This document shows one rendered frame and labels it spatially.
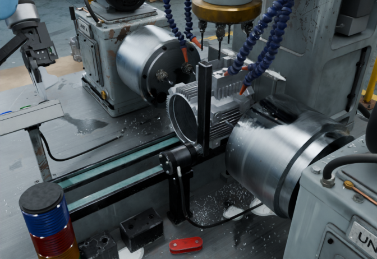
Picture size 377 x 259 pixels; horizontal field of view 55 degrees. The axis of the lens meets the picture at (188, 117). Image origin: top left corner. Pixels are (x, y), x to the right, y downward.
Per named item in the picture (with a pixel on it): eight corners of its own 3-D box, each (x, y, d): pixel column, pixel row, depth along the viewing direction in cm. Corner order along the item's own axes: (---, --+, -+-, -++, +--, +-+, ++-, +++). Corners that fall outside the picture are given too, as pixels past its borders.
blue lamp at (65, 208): (61, 200, 57) (56, 179, 55) (75, 225, 53) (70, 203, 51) (22, 217, 54) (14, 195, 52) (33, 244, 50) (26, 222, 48)
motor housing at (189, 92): (215, 111, 125) (218, 61, 114) (253, 139, 112) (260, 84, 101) (166, 130, 115) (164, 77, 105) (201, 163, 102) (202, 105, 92)
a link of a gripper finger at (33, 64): (43, 81, 98) (32, 49, 97) (37, 82, 97) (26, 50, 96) (41, 83, 102) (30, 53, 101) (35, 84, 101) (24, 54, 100)
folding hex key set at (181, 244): (169, 255, 91) (169, 250, 90) (168, 245, 94) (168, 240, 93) (203, 250, 92) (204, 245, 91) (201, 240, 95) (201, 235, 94)
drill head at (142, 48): (156, 66, 157) (153, 8, 143) (207, 101, 132) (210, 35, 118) (102, 81, 145) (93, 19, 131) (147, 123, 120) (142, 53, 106)
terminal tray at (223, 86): (225, 77, 114) (227, 55, 110) (249, 90, 106) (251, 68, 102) (194, 87, 108) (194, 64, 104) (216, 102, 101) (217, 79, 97)
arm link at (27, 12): (2, 7, 94) (1, 18, 102) (8, 24, 94) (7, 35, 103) (37, 1, 98) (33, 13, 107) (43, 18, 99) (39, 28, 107)
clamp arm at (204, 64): (204, 148, 96) (207, 59, 82) (211, 153, 94) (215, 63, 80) (193, 152, 94) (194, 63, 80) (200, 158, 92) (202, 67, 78)
